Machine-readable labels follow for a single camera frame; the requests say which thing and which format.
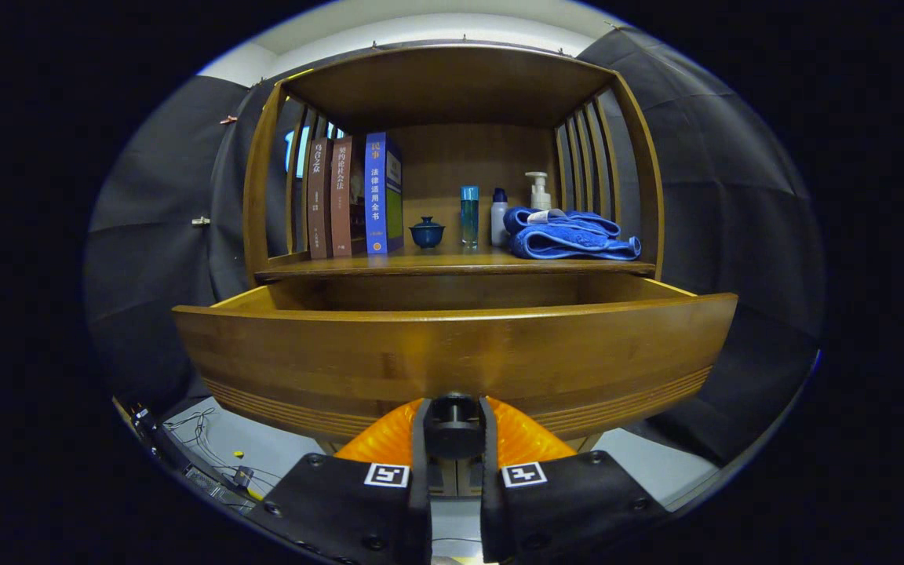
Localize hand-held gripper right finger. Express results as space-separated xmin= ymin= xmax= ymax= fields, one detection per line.
xmin=479 ymin=396 xmax=669 ymax=565

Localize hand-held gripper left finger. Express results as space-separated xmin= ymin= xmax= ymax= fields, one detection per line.
xmin=246 ymin=397 xmax=432 ymax=565

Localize black drawer knob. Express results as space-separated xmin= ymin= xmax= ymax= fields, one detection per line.
xmin=425 ymin=395 xmax=486 ymax=460

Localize wooden drawer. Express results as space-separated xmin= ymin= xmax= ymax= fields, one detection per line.
xmin=172 ymin=273 xmax=738 ymax=442

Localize wooden countertop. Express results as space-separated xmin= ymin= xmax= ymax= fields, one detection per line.
xmin=254 ymin=247 xmax=657 ymax=283

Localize wooden cabinet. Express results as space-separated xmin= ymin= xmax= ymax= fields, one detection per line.
xmin=242 ymin=43 xmax=666 ymax=503

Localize blue lidded teacup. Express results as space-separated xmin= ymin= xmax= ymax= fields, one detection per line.
xmin=410 ymin=217 xmax=446 ymax=250

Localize blue folded towel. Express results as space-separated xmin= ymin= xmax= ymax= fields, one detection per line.
xmin=503 ymin=206 xmax=643 ymax=261

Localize white bottle blue cap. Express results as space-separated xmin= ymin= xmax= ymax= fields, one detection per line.
xmin=490 ymin=188 xmax=509 ymax=248

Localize teal clear bottle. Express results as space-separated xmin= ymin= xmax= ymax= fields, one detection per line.
xmin=461 ymin=185 xmax=480 ymax=249

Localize reddish brown book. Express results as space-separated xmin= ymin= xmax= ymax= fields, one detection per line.
xmin=330 ymin=135 xmax=366 ymax=258

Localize blue book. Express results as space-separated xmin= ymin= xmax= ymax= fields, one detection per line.
xmin=364 ymin=132 xmax=404 ymax=256

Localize white pump bottle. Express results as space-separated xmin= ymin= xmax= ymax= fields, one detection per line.
xmin=525 ymin=172 xmax=552 ymax=213

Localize dark brown book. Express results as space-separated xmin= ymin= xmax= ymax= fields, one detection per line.
xmin=307 ymin=137 xmax=335 ymax=260

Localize tangled thin cables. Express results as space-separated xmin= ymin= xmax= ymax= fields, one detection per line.
xmin=134 ymin=404 xmax=284 ymax=515

